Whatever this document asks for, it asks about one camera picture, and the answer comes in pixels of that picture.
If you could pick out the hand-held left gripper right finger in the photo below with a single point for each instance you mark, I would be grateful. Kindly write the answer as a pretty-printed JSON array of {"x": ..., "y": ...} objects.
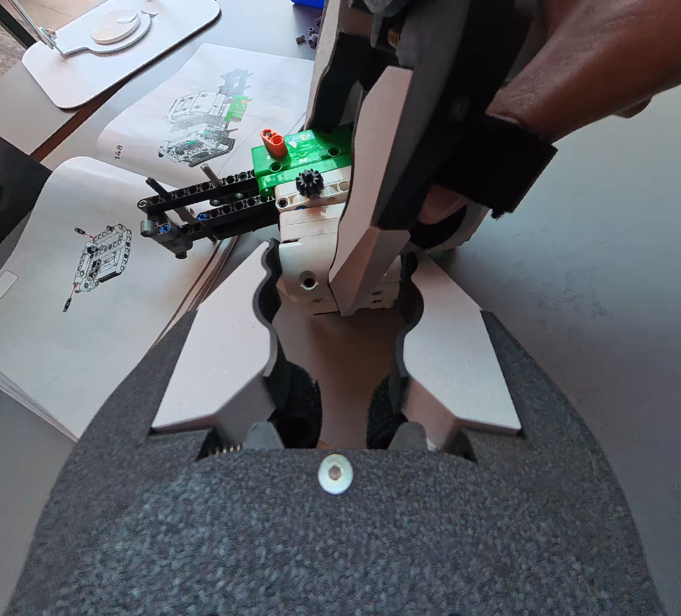
[{"x": 457, "y": 360}]

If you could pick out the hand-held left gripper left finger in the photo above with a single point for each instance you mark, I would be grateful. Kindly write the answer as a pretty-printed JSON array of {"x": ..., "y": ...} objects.
[{"x": 213, "y": 360}]

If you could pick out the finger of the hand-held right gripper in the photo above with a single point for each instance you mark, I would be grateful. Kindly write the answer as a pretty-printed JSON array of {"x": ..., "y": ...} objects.
[
  {"x": 367, "y": 174},
  {"x": 324, "y": 68}
]

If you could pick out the white lego truck model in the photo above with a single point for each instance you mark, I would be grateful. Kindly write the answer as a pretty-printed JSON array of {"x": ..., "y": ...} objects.
[{"x": 298, "y": 164}]

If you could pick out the scattered small lego pieces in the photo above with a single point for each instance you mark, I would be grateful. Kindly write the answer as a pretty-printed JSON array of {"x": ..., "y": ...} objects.
[{"x": 310, "y": 36}]

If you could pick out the lego instruction booklet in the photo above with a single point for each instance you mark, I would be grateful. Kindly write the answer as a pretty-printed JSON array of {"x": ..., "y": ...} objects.
[{"x": 80, "y": 339}]

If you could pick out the black lego set box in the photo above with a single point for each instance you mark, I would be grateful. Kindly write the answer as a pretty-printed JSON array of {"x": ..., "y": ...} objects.
[{"x": 16, "y": 185}]

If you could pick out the person's right hand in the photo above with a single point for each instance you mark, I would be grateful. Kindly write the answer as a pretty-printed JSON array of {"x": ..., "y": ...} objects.
[{"x": 596, "y": 20}]

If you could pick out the document stand with white base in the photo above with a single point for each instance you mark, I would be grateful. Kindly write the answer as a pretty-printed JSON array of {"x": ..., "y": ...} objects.
[{"x": 159, "y": 25}]

